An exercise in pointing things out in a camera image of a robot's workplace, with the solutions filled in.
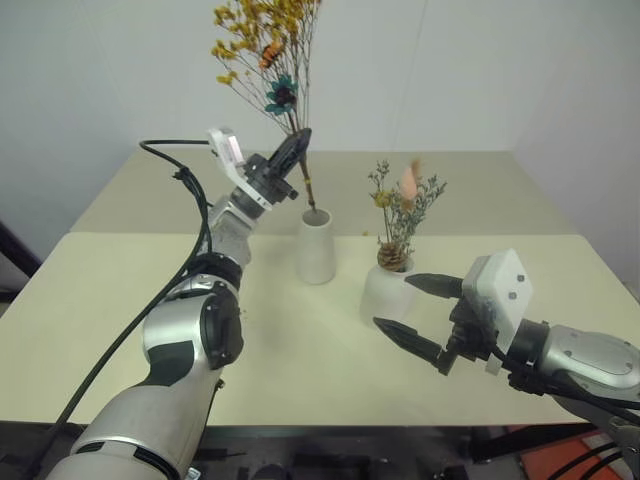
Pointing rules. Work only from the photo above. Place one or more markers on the small bouquet with pine cone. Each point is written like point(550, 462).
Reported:
point(392, 255)

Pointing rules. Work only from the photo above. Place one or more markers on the tall yellow dried flower bouquet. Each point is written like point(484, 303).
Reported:
point(282, 92)

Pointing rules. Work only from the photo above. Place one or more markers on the orange red object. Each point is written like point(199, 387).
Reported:
point(560, 450)

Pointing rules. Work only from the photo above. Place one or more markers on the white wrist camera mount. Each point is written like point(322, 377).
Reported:
point(226, 150)
point(510, 290)

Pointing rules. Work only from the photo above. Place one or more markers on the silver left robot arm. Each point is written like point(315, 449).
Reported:
point(170, 400)

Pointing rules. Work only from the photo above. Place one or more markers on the short white vase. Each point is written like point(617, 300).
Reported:
point(385, 300)

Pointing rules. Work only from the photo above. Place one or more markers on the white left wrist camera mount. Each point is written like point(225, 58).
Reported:
point(226, 150)

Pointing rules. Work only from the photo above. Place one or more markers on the tall white vase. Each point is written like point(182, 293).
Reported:
point(315, 255)

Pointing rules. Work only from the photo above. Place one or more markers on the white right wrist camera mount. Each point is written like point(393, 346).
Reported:
point(510, 290)

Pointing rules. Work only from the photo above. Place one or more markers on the dark furniture piece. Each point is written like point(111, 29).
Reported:
point(15, 260)

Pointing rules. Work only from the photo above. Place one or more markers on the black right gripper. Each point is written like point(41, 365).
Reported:
point(470, 327)

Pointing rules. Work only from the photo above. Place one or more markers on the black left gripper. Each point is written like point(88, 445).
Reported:
point(265, 181)

